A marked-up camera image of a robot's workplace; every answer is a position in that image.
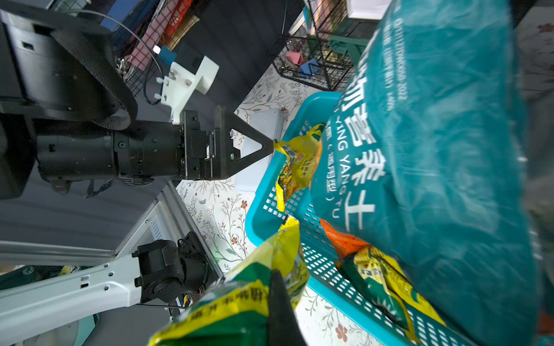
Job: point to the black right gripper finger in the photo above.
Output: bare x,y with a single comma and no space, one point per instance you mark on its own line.
282,329

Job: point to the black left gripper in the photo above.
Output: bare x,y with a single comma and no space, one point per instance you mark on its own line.
74,151

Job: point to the yellow green bag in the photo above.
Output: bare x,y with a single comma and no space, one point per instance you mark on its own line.
300,164
234,310

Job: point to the teal plastic basket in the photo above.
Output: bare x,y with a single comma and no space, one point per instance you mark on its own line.
263,221

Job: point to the teal fertilizer bag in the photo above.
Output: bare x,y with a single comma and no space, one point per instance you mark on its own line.
422,158
379,279

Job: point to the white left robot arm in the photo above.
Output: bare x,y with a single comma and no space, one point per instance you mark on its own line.
67,112

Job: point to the pink folded paper box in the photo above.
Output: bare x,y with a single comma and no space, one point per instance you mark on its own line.
295,58

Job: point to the checkered cloth pouch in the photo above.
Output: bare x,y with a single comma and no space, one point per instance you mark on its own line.
140,56

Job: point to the black wire desk organizer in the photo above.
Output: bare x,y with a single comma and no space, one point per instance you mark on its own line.
324,31

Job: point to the black wire wall basket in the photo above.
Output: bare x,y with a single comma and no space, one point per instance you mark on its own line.
128,21

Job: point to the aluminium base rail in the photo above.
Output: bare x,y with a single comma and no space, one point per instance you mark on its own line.
43,228

